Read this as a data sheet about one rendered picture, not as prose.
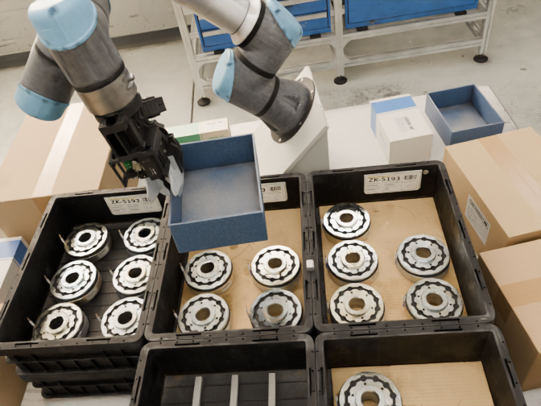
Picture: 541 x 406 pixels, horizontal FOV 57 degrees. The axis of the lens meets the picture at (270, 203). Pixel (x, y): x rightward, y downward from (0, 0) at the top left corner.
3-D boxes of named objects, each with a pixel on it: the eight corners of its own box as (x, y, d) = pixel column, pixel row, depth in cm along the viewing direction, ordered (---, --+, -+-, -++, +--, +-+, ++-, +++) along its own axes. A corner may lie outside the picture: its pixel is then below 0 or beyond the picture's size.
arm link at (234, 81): (246, 101, 137) (203, 77, 131) (274, 60, 131) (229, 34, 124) (252, 123, 128) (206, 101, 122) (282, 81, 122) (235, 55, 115)
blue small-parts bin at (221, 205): (181, 172, 97) (172, 144, 92) (258, 161, 97) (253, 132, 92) (178, 253, 83) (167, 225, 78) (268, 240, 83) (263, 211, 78)
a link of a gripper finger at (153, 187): (154, 220, 84) (130, 182, 77) (158, 195, 88) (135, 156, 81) (172, 217, 83) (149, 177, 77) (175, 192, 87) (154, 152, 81)
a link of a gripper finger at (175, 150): (164, 179, 83) (139, 139, 76) (165, 171, 84) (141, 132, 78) (191, 171, 82) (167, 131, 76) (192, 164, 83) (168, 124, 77)
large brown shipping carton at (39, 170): (57, 159, 166) (29, 109, 152) (146, 147, 164) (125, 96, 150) (20, 254, 138) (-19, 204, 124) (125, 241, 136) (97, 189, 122)
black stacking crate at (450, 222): (310, 208, 120) (307, 173, 112) (436, 197, 117) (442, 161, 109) (319, 363, 93) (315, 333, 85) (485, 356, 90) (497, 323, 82)
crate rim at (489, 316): (306, 179, 114) (305, 171, 112) (442, 167, 111) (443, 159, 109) (315, 339, 86) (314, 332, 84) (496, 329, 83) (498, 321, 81)
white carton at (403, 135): (369, 125, 157) (369, 101, 150) (406, 118, 157) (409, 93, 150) (388, 166, 143) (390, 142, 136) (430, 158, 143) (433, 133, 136)
